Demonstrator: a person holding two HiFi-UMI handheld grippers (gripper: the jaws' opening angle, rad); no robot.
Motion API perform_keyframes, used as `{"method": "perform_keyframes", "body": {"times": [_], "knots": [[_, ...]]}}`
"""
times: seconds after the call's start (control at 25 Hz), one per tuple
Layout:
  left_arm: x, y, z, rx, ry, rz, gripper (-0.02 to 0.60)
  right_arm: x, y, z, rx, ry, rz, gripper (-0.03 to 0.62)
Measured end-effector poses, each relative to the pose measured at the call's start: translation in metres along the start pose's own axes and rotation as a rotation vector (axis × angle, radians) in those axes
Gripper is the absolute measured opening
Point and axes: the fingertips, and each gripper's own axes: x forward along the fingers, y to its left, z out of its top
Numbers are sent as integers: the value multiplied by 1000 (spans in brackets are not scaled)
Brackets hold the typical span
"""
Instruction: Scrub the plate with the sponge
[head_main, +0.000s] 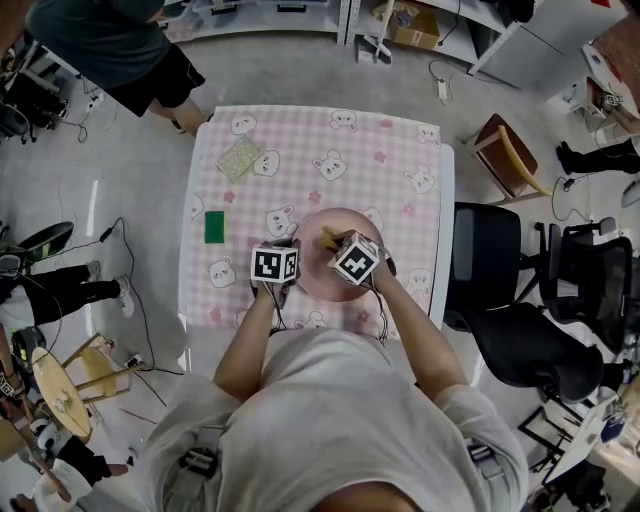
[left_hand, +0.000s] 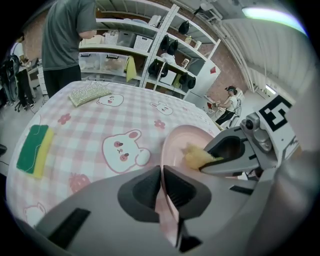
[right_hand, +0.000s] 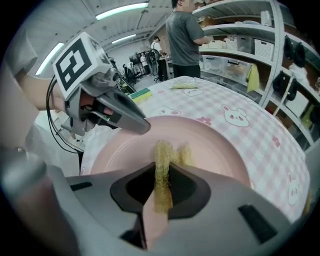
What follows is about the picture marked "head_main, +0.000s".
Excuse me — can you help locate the yellow sponge cloth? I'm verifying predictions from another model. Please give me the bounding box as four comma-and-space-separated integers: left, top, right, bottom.
314, 226, 346, 253

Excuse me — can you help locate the white desk with brown top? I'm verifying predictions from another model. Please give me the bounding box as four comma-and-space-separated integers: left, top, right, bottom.
579, 42, 640, 134

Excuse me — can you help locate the person's left forearm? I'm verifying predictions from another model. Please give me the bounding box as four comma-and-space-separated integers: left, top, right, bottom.
213, 294, 281, 404

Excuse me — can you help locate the pink checked bunny tablecloth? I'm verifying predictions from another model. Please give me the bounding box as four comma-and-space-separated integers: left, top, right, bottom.
182, 104, 446, 341

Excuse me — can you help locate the white black round device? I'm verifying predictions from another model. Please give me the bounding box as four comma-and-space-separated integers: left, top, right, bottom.
29, 417, 64, 454

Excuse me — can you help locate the wooden chair with brown seat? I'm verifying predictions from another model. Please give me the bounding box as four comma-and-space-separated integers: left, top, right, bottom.
464, 112, 555, 206

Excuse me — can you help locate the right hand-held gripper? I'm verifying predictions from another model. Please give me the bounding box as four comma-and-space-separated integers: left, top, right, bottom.
327, 229, 387, 288

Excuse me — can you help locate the grey harness strap with buckle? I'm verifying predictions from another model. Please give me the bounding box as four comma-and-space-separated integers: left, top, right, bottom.
464, 442, 501, 466
179, 447, 221, 479

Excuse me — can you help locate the person's right forearm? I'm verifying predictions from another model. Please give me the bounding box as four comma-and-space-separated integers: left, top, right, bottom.
372, 259, 471, 401

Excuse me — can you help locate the white handled broom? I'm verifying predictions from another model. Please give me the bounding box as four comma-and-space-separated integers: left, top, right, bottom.
355, 0, 396, 65

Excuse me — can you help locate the brown cardboard sheet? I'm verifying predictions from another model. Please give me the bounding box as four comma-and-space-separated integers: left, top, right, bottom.
0, 417, 26, 461

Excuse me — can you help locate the big pink plate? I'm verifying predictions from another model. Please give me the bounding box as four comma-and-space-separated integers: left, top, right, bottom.
292, 207, 386, 303

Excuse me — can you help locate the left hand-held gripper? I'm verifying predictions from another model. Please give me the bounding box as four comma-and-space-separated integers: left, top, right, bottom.
249, 238, 302, 309

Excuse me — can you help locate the person's white shirt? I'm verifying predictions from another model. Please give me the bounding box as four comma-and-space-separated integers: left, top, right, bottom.
142, 327, 531, 512

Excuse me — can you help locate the black padded office chair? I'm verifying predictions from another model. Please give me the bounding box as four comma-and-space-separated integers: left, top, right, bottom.
444, 201, 609, 404

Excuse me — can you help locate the black mesh office chair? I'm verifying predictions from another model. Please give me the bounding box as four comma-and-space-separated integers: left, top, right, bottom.
532, 215, 640, 351

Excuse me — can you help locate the white cabinet with red sticker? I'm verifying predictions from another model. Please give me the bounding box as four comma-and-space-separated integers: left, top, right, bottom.
467, 0, 632, 92

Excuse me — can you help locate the pink checkered tablecloth table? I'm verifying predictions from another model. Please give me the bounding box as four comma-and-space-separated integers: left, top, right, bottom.
177, 103, 456, 346

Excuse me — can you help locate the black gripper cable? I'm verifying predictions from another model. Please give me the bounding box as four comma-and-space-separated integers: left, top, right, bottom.
267, 284, 291, 336
369, 249, 396, 346

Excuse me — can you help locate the wooden frame stool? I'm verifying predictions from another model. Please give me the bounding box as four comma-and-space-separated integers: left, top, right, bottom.
59, 332, 134, 406

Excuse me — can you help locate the black object with green stripes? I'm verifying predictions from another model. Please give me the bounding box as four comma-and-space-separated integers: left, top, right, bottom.
17, 221, 76, 264

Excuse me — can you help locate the black power adapter cable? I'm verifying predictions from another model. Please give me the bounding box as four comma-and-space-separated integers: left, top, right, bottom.
98, 217, 186, 377

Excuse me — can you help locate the person's head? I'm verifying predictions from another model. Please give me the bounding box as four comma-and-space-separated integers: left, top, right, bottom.
312, 480, 426, 512

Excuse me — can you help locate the white metal shelving unit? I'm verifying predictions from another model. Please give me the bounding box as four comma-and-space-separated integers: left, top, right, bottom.
162, 0, 506, 76

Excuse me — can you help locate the brown cardboard box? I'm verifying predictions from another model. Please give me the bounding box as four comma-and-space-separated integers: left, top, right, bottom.
387, 7, 442, 51

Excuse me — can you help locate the green yellow sponge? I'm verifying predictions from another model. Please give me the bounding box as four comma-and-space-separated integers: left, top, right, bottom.
203, 210, 226, 245

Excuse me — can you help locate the white desk with black legs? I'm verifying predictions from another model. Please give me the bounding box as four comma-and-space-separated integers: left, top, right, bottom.
542, 394, 621, 486

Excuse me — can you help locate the round wooden stool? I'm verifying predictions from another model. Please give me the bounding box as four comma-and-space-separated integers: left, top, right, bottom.
30, 346, 92, 444

